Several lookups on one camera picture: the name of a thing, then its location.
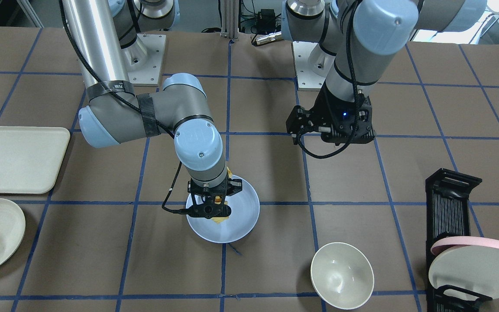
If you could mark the cream bowl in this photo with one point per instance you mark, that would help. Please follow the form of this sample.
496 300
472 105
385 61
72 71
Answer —
342 276

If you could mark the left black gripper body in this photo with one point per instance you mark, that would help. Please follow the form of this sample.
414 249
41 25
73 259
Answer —
324 110

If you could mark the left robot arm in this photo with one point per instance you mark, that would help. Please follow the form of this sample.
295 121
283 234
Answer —
363 37

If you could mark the white plate in rack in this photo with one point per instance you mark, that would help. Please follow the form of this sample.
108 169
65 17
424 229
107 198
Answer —
475 268

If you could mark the pink plate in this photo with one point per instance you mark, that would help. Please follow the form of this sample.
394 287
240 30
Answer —
461 241

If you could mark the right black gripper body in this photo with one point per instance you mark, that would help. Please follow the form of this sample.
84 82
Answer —
235 186

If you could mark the striped yellow bread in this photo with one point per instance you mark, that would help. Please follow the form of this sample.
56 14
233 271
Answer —
222 215

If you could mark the black dish rack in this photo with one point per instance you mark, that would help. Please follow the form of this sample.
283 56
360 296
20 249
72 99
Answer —
447 215

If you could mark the cream rectangular tray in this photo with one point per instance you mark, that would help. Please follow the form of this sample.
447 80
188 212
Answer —
30 158

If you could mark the aluminium frame post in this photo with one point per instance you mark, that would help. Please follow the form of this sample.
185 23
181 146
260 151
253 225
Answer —
229 18

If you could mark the blue plate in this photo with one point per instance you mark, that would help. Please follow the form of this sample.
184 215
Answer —
245 208

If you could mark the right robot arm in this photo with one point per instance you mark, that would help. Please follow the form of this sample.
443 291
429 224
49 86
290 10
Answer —
115 114

